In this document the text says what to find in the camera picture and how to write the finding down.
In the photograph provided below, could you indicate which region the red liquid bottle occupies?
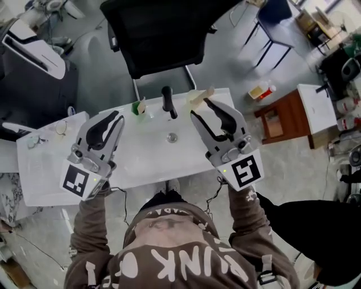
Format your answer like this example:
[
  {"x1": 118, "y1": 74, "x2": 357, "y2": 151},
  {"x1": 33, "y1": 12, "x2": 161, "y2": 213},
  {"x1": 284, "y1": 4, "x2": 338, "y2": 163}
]
[{"x1": 259, "y1": 84, "x2": 278, "y2": 101}]

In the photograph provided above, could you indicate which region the cardboard box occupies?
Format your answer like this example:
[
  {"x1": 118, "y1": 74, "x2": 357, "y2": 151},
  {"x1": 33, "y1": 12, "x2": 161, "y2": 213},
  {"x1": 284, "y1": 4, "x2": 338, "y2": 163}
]
[{"x1": 294, "y1": 6, "x2": 337, "y2": 41}]

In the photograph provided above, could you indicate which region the black cabinet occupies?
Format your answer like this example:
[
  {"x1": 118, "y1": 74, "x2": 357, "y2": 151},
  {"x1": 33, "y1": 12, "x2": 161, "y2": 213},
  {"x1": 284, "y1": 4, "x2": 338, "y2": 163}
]
[{"x1": 0, "y1": 41, "x2": 79, "y2": 134}]

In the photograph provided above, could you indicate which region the person's right white shoe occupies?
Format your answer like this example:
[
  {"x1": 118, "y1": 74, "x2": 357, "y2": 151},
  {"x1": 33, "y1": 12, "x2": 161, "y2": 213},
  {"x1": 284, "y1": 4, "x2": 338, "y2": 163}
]
[{"x1": 167, "y1": 178, "x2": 181, "y2": 193}]

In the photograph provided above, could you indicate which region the black square stool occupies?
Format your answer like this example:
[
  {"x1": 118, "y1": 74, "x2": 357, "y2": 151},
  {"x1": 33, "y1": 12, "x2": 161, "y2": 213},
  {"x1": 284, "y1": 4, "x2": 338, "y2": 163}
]
[{"x1": 243, "y1": 0, "x2": 296, "y2": 71}]

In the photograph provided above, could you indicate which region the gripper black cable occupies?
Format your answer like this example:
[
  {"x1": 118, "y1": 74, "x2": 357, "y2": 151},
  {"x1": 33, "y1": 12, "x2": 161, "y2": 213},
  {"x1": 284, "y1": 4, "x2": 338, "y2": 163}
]
[
  {"x1": 205, "y1": 176, "x2": 228, "y2": 221},
  {"x1": 109, "y1": 187, "x2": 131, "y2": 227}
]

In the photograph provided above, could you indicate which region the person's right leg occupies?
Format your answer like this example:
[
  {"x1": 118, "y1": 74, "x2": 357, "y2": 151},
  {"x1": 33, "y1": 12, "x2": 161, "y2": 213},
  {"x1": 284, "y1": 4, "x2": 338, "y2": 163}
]
[{"x1": 166, "y1": 191, "x2": 187, "y2": 204}]

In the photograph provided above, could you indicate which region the black office chair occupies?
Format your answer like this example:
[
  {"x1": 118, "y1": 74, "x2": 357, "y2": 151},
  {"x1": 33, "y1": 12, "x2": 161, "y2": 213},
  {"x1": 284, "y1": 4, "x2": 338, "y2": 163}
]
[{"x1": 99, "y1": 0, "x2": 244, "y2": 100}]

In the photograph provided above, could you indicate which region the person's left forearm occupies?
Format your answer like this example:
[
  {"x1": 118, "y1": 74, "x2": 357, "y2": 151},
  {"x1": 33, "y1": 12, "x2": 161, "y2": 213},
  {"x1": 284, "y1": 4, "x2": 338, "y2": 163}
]
[{"x1": 69, "y1": 182, "x2": 113, "y2": 256}]

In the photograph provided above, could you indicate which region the person's leg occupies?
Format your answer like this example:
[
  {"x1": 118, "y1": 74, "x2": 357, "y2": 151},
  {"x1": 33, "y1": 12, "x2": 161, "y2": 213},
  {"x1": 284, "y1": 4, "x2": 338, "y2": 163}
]
[
  {"x1": 166, "y1": 191, "x2": 187, "y2": 204},
  {"x1": 140, "y1": 192, "x2": 168, "y2": 212}
]

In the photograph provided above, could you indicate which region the small black cabinet faucet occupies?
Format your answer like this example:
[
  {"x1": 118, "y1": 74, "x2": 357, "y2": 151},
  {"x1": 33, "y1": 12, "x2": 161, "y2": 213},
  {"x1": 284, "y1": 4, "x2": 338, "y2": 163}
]
[{"x1": 315, "y1": 82, "x2": 331, "y2": 99}]

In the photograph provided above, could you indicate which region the yellow liquid bottle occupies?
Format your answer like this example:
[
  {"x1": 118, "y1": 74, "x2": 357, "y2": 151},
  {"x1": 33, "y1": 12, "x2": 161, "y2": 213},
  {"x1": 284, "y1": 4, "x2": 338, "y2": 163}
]
[{"x1": 248, "y1": 81, "x2": 269, "y2": 100}]

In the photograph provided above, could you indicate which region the white black-slotted appliance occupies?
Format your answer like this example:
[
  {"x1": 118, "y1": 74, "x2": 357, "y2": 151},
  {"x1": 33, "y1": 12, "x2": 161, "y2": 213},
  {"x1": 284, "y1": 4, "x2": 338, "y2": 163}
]
[{"x1": 1, "y1": 17, "x2": 68, "y2": 80}]

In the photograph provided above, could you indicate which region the white gooseneck faucet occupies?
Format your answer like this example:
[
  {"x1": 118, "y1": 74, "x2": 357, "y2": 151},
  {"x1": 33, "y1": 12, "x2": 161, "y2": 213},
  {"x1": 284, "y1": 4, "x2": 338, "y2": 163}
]
[{"x1": 2, "y1": 122, "x2": 38, "y2": 137}]

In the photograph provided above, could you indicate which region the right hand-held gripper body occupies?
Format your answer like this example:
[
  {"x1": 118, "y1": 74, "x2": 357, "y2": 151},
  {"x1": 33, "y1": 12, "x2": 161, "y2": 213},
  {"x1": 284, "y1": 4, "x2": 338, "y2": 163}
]
[{"x1": 205, "y1": 134, "x2": 265, "y2": 192}]

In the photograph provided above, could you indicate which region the black sink faucet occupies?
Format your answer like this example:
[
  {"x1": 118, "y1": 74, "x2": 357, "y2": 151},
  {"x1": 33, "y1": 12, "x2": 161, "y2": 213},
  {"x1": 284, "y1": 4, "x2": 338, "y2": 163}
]
[{"x1": 160, "y1": 85, "x2": 179, "y2": 120}]

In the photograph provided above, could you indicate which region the person's right forearm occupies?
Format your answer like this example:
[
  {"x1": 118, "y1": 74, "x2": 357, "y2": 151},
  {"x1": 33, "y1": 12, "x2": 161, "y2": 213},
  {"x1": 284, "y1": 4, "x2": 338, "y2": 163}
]
[{"x1": 226, "y1": 183, "x2": 274, "y2": 251}]

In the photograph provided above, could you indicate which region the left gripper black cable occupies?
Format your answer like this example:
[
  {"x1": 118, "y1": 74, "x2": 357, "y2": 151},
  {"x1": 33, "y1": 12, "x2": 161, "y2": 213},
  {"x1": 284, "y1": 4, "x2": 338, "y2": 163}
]
[{"x1": 109, "y1": 187, "x2": 131, "y2": 227}]

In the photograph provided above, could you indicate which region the wooden cabinet with white basin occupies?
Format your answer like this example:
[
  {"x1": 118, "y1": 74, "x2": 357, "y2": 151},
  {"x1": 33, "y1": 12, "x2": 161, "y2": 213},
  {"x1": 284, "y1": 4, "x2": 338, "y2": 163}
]
[{"x1": 253, "y1": 83, "x2": 340, "y2": 151}]

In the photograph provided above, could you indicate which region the green cup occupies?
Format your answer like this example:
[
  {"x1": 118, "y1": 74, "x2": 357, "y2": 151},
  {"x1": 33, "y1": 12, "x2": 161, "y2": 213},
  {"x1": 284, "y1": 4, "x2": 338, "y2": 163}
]
[{"x1": 131, "y1": 97, "x2": 148, "y2": 125}]

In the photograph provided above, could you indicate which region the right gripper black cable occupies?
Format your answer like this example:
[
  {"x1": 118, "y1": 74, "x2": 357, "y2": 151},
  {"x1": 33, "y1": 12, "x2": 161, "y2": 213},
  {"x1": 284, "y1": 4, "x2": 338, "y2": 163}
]
[{"x1": 205, "y1": 176, "x2": 228, "y2": 221}]

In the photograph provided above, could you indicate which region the white flat counter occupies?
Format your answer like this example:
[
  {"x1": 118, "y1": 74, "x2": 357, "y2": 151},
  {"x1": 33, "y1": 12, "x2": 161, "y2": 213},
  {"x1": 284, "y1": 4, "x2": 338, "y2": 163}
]
[{"x1": 16, "y1": 111, "x2": 114, "y2": 207}]

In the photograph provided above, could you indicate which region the marble slab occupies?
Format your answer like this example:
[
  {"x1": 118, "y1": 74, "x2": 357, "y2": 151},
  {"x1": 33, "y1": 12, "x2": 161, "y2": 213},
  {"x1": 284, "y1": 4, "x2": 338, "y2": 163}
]
[{"x1": 0, "y1": 171, "x2": 43, "y2": 224}]

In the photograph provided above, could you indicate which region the person's brown printed hoodie torso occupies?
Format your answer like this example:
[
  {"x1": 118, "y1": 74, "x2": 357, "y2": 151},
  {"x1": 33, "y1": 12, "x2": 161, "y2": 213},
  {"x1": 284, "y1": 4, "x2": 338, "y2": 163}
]
[{"x1": 64, "y1": 201, "x2": 300, "y2": 289}]

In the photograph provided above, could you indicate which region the white sink basin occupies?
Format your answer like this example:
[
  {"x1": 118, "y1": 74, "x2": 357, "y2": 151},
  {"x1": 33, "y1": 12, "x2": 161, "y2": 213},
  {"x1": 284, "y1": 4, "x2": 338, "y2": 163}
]
[{"x1": 98, "y1": 87, "x2": 235, "y2": 189}]

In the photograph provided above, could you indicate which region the person's left leg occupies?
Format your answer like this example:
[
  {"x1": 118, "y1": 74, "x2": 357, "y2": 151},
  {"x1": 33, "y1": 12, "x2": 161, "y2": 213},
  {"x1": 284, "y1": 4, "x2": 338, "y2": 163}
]
[{"x1": 140, "y1": 192, "x2": 168, "y2": 212}]

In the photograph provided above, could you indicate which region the translucent pale plastic cup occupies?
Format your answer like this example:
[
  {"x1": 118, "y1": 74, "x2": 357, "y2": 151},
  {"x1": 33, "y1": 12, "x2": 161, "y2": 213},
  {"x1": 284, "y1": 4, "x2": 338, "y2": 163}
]
[{"x1": 187, "y1": 89, "x2": 209, "y2": 110}]

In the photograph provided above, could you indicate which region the white plastic jug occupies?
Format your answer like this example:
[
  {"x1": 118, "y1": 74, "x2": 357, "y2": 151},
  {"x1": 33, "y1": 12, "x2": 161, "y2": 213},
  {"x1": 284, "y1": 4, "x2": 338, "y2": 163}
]
[
  {"x1": 336, "y1": 116, "x2": 361, "y2": 133},
  {"x1": 336, "y1": 97, "x2": 361, "y2": 114}
]

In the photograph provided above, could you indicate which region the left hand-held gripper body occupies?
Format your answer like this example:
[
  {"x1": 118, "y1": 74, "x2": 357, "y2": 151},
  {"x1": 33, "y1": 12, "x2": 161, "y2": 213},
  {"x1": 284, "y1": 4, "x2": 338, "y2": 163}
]
[{"x1": 60, "y1": 141, "x2": 117, "y2": 202}]

